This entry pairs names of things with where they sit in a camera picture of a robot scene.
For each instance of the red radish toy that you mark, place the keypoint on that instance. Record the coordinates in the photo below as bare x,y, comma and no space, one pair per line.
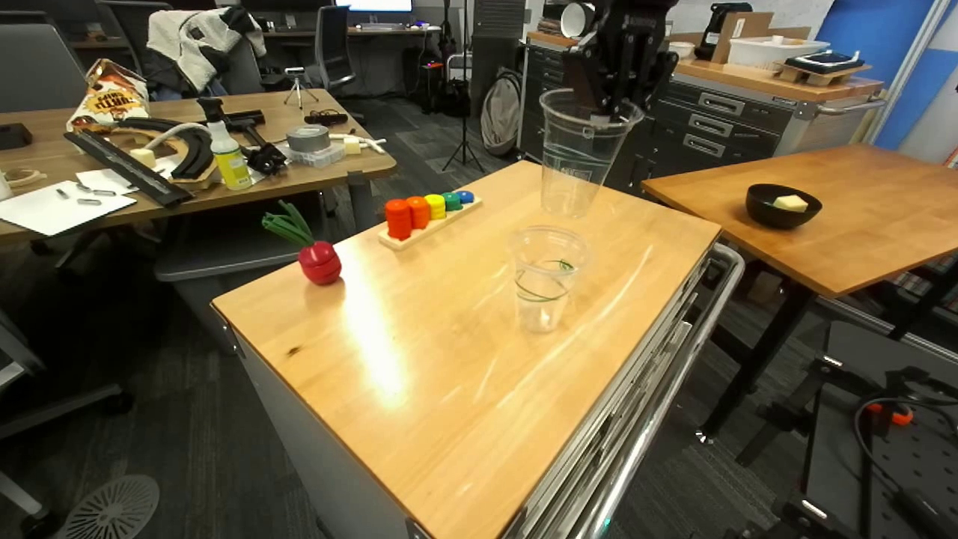
319,259

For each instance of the white paper sheets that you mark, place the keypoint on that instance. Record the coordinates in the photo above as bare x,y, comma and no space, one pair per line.
70,205

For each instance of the black bowl with food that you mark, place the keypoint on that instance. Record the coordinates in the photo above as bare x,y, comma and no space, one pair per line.
780,208

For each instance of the wooden tool cart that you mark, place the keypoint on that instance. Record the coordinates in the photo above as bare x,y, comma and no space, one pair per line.
418,405

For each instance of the snack chip bag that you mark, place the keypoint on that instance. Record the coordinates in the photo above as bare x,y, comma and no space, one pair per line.
111,92

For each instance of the white floor fan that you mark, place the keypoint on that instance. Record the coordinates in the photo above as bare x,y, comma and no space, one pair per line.
114,510

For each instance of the yellow stacker cylinder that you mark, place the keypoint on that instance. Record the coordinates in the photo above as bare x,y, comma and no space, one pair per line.
436,205

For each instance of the red stacker cylinder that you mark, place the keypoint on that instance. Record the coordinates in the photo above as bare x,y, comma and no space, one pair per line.
400,215

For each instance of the white jacket on chair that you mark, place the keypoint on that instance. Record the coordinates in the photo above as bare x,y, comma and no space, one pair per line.
196,36

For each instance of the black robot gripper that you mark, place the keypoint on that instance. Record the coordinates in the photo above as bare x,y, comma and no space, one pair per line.
620,55

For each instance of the blue stacker cylinder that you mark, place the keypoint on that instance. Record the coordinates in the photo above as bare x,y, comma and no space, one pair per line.
465,196

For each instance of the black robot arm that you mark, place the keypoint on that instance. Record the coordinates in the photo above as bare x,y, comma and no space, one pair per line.
620,55

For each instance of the grey tool cabinet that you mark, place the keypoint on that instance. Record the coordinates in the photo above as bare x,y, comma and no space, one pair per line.
700,116

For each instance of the clear plastic cup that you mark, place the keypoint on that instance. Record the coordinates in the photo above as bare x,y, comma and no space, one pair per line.
545,263
578,148

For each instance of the yellow-green spray bottle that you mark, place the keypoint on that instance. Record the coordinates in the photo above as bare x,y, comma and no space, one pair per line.
226,149

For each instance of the grey tape roll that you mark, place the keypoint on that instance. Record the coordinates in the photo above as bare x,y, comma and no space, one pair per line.
310,143

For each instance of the green stacker cylinder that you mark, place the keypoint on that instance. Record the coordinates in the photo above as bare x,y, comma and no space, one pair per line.
452,202

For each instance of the grey office chair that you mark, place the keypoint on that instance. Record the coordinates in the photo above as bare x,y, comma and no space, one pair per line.
331,66

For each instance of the orange stacker cylinder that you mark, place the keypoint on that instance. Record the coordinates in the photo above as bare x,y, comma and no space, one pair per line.
421,214

